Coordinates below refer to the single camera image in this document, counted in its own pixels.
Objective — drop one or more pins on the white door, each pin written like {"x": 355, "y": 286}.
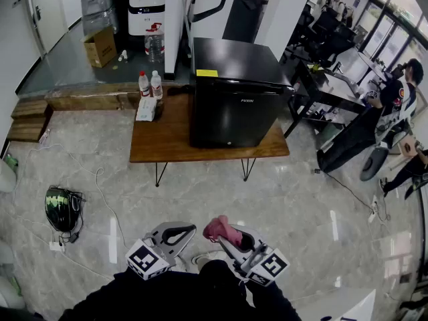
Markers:
{"x": 50, "y": 18}

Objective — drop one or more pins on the person's right white shoe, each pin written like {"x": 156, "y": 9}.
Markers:
{"x": 204, "y": 257}

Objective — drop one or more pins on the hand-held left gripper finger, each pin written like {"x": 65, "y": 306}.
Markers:
{"x": 175, "y": 225}
{"x": 179, "y": 247}

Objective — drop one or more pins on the black desk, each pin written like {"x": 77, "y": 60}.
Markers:
{"x": 321, "y": 89}

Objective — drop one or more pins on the black and green helmet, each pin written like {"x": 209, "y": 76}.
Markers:
{"x": 60, "y": 209}

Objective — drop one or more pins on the white service robot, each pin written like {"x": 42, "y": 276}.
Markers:
{"x": 147, "y": 15}

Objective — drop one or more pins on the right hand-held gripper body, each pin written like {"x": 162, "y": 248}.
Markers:
{"x": 267, "y": 266}

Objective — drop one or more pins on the white tissue pack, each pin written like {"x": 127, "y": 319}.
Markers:
{"x": 146, "y": 109}

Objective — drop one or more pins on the row of black office chairs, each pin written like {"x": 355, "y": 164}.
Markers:
{"x": 329, "y": 22}

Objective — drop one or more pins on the wooden table with black legs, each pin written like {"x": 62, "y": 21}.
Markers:
{"x": 160, "y": 139}

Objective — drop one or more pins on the black mini fridge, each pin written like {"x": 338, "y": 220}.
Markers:
{"x": 234, "y": 112}

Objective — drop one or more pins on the person's right forearm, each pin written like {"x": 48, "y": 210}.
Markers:
{"x": 281, "y": 296}

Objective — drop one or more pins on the clear bottle with white cap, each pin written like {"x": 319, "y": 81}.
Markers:
{"x": 156, "y": 85}

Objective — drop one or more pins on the glass window wall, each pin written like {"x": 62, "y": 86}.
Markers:
{"x": 401, "y": 5}

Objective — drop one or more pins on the pink cleaning cloth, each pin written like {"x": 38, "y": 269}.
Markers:
{"x": 220, "y": 229}

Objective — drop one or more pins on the brown cardboard box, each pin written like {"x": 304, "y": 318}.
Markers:
{"x": 103, "y": 50}

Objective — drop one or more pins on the large clear water jug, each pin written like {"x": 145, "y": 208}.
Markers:
{"x": 154, "y": 47}

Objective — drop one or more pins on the person's left forearm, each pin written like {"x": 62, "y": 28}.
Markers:
{"x": 117, "y": 283}

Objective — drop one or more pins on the clear bottle with red cap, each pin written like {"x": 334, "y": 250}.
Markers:
{"x": 144, "y": 85}

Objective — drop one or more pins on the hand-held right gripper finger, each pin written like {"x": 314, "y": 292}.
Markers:
{"x": 257, "y": 237}
{"x": 230, "y": 251}

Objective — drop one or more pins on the pink and white power strip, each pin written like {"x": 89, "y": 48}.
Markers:
{"x": 44, "y": 136}

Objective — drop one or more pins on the person's body in black clothing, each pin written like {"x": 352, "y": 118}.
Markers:
{"x": 207, "y": 289}

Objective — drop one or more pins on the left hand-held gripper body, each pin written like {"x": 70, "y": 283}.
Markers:
{"x": 147, "y": 259}

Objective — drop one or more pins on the large white and black machine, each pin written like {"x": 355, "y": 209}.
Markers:
{"x": 210, "y": 8}

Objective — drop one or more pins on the white cabinet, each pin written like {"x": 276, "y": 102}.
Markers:
{"x": 334, "y": 308}

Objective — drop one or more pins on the green bottle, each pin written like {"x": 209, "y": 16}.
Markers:
{"x": 10, "y": 162}

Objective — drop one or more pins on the wooden steps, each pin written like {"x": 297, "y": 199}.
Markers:
{"x": 28, "y": 119}

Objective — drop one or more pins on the plastic-wrapped grey appliance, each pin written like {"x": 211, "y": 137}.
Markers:
{"x": 98, "y": 8}

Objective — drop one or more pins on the black round stool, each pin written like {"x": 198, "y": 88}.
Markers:
{"x": 372, "y": 164}

